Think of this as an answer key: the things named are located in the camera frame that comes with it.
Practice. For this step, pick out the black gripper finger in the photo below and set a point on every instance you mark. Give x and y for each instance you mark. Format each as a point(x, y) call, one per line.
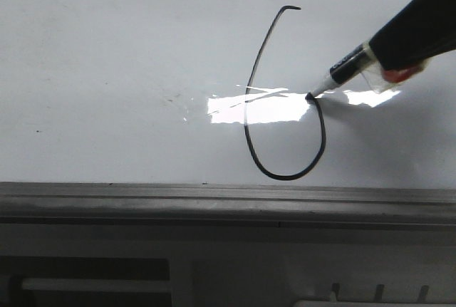
point(422, 30)

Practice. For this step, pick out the black white whiteboard marker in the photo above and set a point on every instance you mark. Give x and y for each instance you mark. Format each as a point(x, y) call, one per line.
point(347, 68)

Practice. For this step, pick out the white whiteboard surface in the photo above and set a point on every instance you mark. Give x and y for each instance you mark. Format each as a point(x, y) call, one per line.
point(156, 91)

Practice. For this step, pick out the white tray with slots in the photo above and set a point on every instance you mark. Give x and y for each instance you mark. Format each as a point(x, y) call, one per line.
point(406, 284)

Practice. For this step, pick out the grey aluminium whiteboard frame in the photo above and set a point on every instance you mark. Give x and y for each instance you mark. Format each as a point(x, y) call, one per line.
point(238, 205)

